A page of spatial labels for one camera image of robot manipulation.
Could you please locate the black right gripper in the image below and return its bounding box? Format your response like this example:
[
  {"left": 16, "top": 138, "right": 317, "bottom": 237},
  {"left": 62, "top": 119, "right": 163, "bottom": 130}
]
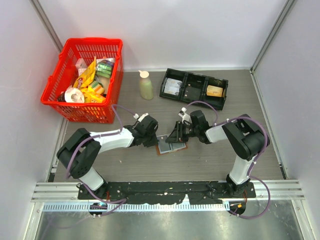
[{"left": 165, "top": 120, "right": 199, "bottom": 144}]

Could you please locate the black VIP credit card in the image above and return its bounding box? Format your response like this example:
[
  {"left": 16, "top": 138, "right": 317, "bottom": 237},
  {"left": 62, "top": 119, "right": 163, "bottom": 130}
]
[{"left": 157, "top": 135, "right": 172, "bottom": 154}]

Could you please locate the brown leather card holder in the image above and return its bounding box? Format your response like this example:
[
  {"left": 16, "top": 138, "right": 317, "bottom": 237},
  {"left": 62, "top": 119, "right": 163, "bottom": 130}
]
[{"left": 155, "top": 142, "right": 188, "bottom": 156}]

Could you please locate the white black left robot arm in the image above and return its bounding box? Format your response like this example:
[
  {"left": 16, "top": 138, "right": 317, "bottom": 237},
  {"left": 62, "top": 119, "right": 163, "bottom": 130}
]
[{"left": 56, "top": 113, "right": 158, "bottom": 199}]

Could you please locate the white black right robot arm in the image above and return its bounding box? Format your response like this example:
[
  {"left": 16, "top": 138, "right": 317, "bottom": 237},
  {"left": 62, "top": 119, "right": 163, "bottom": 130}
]
[{"left": 165, "top": 110, "right": 270, "bottom": 198}]

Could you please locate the white card stack in tray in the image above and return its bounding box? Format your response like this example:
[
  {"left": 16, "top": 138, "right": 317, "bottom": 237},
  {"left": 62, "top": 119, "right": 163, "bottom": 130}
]
[{"left": 163, "top": 78, "right": 183, "bottom": 96}]

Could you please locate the gold card stack in tray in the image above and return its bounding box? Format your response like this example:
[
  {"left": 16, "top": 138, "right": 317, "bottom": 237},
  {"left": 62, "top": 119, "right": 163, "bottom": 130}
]
[{"left": 206, "top": 85, "right": 224, "bottom": 98}]

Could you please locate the green liquid squeeze bottle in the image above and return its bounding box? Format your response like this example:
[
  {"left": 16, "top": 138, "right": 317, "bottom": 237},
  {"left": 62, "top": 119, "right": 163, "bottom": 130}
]
[{"left": 138, "top": 70, "right": 154, "bottom": 100}]

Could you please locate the black three-compartment tray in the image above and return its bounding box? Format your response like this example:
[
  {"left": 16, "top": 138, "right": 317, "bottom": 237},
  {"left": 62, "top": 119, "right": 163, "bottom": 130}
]
[{"left": 159, "top": 68, "right": 229, "bottom": 111}]

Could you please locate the yellow boxed snack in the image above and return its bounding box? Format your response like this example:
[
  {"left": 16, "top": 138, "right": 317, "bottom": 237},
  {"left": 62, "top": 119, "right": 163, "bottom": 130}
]
[{"left": 80, "top": 88, "right": 106, "bottom": 104}]

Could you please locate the green sponge pack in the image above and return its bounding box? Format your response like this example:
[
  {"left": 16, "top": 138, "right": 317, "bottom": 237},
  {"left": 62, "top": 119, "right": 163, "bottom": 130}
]
[{"left": 96, "top": 62, "right": 113, "bottom": 78}]

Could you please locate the yellow snack bag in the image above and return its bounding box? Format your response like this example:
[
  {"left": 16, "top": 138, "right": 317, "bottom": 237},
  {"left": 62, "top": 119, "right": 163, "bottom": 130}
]
[{"left": 73, "top": 57, "right": 97, "bottom": 90}]

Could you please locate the white tape roll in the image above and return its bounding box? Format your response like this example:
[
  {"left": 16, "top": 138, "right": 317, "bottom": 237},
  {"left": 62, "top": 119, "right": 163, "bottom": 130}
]
[{"left": 64, "top": 87, "right": 85, "bottom": 104}]

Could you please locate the red plastic shopping basket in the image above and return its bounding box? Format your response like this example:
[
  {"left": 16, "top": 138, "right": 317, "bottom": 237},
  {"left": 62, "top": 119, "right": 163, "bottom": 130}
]
[{"left": 40, "top": 37, "right": 124, "bottom": 124}]

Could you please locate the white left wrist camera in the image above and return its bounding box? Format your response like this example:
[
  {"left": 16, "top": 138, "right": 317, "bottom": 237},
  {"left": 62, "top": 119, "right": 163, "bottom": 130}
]
[{"left": 133, "top": 113, "right": 149, "bottom": 123}]

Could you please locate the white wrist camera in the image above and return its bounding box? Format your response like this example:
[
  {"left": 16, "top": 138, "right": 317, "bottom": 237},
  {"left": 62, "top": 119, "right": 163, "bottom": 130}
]
[
  {"left": 178, "top": 107, "right": 191, "bottom": 122},
  {"left": 133, "top": 113, "right": 149, "bottom": 123}
]

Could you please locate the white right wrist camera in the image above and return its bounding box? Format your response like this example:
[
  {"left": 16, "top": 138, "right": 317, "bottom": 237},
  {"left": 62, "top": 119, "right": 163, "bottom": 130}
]
[{"left": 178, "top": 107, "right": 191, "bottom": 122}]

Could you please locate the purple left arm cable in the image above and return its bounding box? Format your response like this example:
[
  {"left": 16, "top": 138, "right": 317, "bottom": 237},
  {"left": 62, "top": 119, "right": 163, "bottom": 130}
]
[{"left": 65, "top": 104, "right": 140, "bottom": 218}]

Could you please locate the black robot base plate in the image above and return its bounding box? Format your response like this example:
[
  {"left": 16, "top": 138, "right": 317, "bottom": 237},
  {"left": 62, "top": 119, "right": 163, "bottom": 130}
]
[{"left": 76, "top": 181, "right": 256, "bottom": 205}]

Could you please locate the aluminium front rail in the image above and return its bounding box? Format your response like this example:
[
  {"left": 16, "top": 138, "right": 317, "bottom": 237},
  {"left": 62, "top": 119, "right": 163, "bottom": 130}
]
[{"left": 31, "top": 180, "right": 305, "bottom": 213}]

